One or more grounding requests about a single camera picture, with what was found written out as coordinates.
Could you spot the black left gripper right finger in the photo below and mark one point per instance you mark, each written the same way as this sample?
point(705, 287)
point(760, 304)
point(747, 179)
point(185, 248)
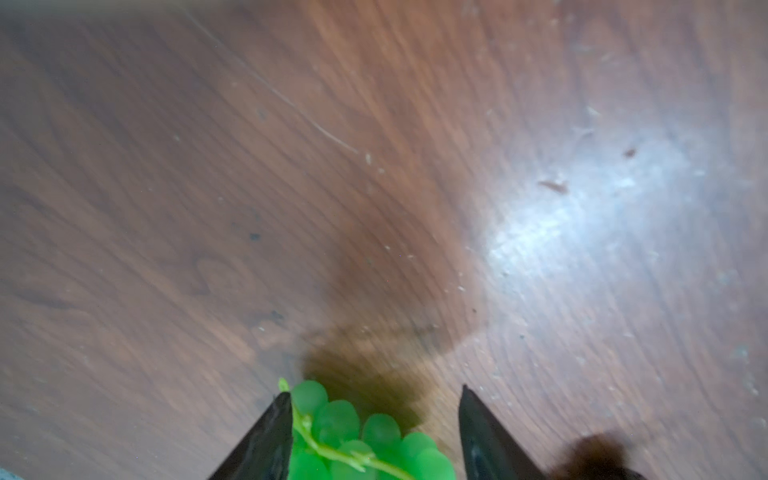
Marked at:
point(489, 450)

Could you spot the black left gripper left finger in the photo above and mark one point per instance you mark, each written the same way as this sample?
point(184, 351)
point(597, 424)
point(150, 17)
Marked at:
point(265, 450)

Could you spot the green fake grape bunch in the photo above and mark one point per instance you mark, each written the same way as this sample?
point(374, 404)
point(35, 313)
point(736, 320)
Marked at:
point(331, 441)

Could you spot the black fake berry pair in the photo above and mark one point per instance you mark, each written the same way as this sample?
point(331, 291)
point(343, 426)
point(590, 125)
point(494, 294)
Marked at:
point(596, 457)

